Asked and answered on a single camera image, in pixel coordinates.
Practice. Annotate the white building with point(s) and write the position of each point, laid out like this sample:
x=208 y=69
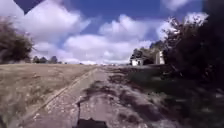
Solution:
x=136 y=61

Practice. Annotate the grey gravel path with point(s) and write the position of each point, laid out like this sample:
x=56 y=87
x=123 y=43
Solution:
x=100 y=100

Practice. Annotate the robot's own part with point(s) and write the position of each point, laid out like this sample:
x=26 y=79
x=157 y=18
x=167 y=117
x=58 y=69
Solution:
x=89 y=123

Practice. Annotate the distant row of trees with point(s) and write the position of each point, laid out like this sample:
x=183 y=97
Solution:
x=45 y=60

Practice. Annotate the shaded grass verge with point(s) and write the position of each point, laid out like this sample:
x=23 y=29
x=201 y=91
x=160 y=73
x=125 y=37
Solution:
x=173 y=96

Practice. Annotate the dry grass field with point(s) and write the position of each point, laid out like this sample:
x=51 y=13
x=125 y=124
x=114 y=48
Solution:
x=30 y=83

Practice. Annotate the dark trees and bushes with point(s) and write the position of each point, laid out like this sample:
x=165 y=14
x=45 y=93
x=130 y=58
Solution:
x=196 y=50

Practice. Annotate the bare-branched bush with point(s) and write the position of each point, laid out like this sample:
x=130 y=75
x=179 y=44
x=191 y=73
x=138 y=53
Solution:
x=11 y=45

